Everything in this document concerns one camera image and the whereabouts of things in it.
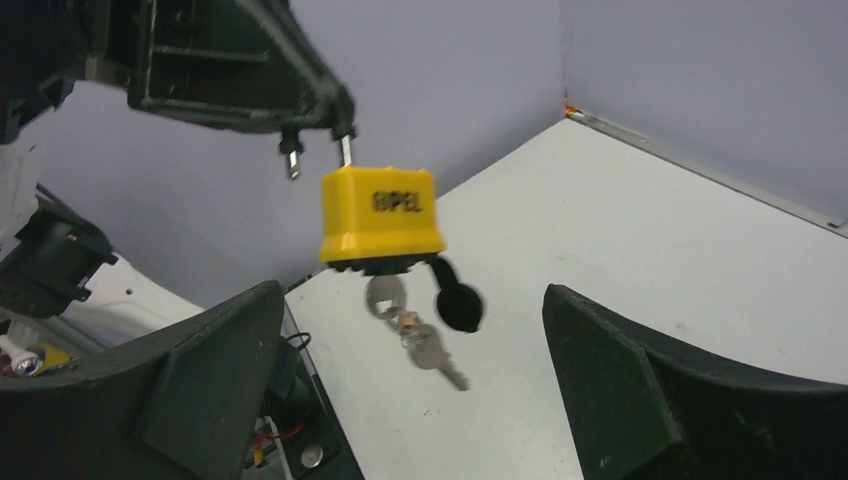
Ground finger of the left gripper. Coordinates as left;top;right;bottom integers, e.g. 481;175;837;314
127;1;355;139

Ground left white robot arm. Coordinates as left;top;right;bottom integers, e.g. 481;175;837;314
1;1;355;334

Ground silver keys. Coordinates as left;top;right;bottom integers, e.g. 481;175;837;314
364;275;470;391

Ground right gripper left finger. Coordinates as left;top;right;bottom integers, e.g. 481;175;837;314
1;281;285;479

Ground yellow padlock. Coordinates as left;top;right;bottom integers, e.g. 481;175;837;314
318;130;445;276

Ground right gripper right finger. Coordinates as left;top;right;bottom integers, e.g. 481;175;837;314
542;284;847;479

